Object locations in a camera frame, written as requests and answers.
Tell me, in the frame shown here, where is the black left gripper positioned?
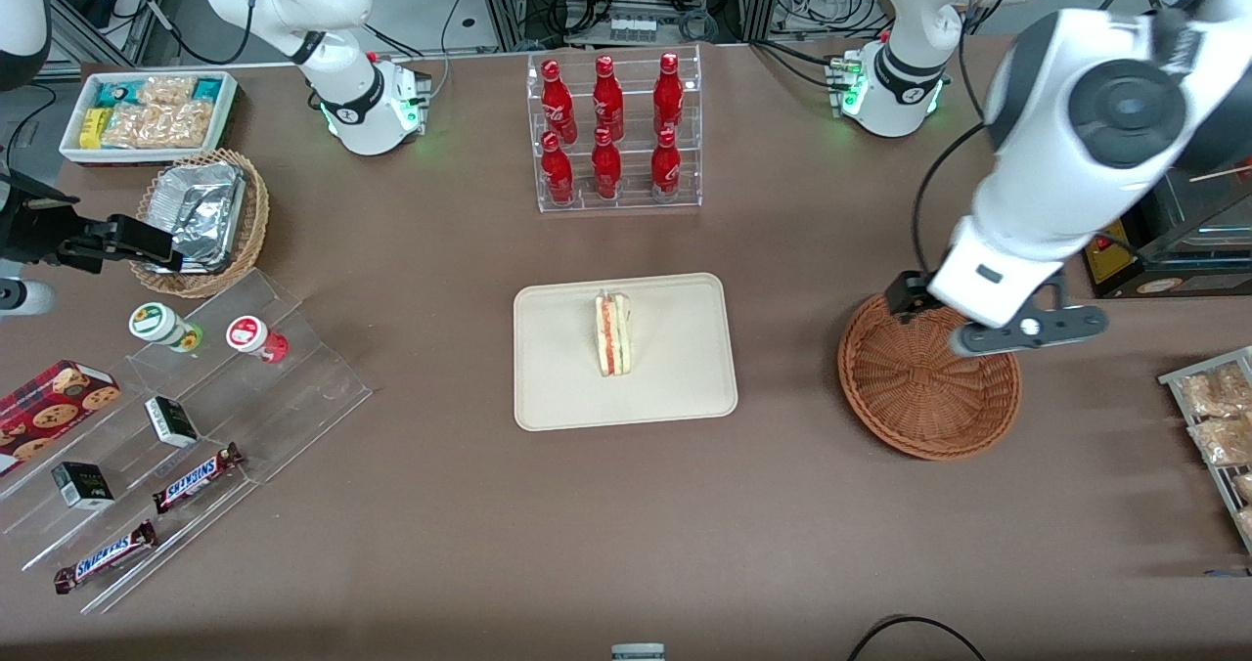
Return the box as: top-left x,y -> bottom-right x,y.
885,270 -> 933,326

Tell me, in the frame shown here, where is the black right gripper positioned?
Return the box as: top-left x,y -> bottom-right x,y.
0,174 -> 188,276

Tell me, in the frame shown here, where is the triangle sandwich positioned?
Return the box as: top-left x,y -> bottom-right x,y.
594,290 -> 633,377

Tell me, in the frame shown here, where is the round brown wicker basket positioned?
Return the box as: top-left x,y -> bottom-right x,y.
837,292 -> 1023,462

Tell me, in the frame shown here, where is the tan wicker basket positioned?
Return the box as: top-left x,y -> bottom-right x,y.
129,149 -> 271,299

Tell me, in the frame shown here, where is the beige rectangular tray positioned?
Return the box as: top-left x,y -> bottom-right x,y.
514,272 -> 739,433

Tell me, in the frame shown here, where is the tray of cracker packs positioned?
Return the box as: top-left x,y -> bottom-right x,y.
1159,346 -> 1252,555

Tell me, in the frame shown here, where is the aluminium foil container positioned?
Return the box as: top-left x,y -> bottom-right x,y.
147,162 -> 246,274

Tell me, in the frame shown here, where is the green lid cup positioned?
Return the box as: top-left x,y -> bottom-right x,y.
129,302 -> 204,354

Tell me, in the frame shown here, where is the large clear bag of crackers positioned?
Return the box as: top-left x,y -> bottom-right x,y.
101,102 -> 218,151

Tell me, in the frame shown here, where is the red lid cup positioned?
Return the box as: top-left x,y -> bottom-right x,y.
226,316 -> 290,365

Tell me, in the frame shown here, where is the white snack bin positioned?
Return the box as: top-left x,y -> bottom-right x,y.
59,70 -> 240,167

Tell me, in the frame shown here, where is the small black carton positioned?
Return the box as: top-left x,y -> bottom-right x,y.
145,396 -> 201,449
51,462 -> 115,511

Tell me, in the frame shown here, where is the red cookie box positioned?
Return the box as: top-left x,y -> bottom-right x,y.
0,359 -> 122,477

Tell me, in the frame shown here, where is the clear acrylic stepped shelf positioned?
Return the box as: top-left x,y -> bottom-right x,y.
0,268 -> 374,615

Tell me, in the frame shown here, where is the snickers chocolate bar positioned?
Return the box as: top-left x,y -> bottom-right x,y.
54,519 -> 158,595
152,443 -> 246,515

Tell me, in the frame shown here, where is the red cola bottle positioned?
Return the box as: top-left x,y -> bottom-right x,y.
650,127 -> 683,202
541,131 -> 575,205
591,126 -> 623,200
653,52 -> 685,136
593,55 -> 625,142
541,59 -> 578,146

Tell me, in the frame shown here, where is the clear acrylic bottle rack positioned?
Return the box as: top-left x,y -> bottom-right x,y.
526,45 -> 703,214

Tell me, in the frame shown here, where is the black sealing machine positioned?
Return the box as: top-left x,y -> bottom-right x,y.
1081,157 -> 1252,300

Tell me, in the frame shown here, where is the clear bag of snacks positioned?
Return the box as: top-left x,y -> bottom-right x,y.
1177,363 -> 1252,419
1188,415 -> 1252,467

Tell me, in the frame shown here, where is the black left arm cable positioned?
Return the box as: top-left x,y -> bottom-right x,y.
911,121 -> 989,283

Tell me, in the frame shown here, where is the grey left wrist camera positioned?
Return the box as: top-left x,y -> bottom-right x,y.
949,306 -> 1111,358

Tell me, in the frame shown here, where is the black cable loop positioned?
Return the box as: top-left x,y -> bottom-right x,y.
846,615 -> 989,661

